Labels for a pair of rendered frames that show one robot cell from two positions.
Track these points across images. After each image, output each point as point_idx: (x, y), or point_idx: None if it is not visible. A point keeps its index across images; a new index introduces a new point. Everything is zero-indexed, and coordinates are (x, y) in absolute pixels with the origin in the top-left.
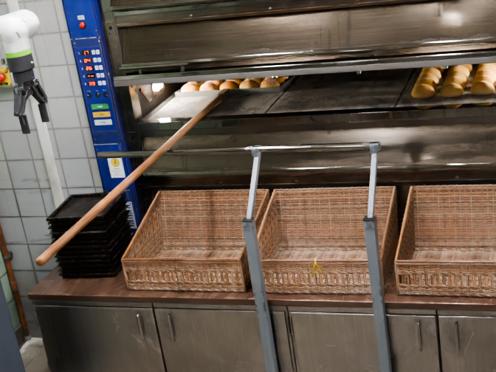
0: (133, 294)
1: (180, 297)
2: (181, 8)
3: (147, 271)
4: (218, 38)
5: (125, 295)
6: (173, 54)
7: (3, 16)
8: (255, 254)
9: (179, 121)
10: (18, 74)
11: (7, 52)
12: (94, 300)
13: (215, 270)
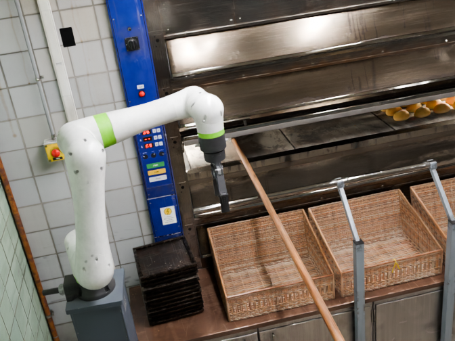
0: (240, 325)
1: (284, 316)
2: (236, 70)
3: (250, 302)
4: (266, 93)
5: (233, 328)
6: (227, 110)
7: (176, 95)
8: (363, 268)
9: (227, 166)
10: (217, 154)
11: (207, 133)
12: (202, 339)
13: None
